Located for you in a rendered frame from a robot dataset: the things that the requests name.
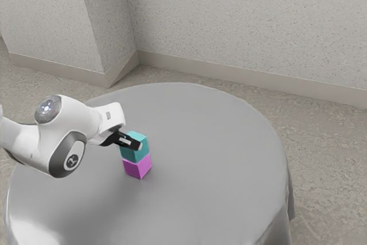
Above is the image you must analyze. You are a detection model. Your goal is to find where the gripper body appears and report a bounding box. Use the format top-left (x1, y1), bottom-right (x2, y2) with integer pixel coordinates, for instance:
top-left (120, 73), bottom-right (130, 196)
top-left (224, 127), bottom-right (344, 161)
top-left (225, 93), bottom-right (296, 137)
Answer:
top-left (100, 130), bottom-right (127, 148)

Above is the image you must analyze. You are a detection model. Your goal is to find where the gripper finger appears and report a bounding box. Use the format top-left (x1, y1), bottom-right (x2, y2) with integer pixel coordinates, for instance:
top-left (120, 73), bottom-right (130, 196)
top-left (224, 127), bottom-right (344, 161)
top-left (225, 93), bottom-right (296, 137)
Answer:
top-left (115, 137), bottom-right (143, 151)

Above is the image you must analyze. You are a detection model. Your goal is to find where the teal block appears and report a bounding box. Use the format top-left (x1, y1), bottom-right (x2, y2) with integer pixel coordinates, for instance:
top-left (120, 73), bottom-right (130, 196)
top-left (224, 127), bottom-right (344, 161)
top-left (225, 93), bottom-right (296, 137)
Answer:
top-left (119, 130), bottom-right (150, 163)

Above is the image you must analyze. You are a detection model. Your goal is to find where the pink block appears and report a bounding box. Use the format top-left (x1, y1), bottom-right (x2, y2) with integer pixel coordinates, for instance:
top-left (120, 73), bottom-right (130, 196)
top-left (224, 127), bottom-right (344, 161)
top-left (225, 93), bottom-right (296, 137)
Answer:
top-left (122, 153), bottom-right (153, 180)

